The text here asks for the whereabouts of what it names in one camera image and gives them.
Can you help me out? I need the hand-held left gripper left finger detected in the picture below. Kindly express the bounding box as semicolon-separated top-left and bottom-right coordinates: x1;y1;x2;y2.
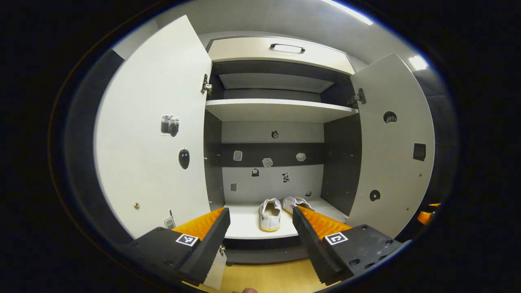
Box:
122;208;231;286

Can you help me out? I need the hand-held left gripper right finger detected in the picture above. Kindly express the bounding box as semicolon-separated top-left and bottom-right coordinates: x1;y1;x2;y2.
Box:
292;206;412;285

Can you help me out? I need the white canvas shoe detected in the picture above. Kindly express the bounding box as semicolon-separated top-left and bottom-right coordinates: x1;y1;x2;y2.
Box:
259;198;283;232
282;196;315;215

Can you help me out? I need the white shoe cabinet door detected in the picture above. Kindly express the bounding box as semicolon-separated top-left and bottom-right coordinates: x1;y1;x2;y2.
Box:
346;53;436;239
94;15;228;290

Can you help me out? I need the white cabinet drawer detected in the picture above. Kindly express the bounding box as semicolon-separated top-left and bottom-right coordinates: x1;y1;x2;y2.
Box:
208;37;355;76

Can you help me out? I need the short ceiling light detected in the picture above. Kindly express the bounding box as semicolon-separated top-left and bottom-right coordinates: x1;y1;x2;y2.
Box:
408;55;429;71

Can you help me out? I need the black backdrop cloth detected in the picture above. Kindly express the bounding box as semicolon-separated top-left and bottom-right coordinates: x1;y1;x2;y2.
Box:
63;49;458;245

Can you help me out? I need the long ceiling light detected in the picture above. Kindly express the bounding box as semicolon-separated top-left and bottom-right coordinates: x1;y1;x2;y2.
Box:
322;0;374;26

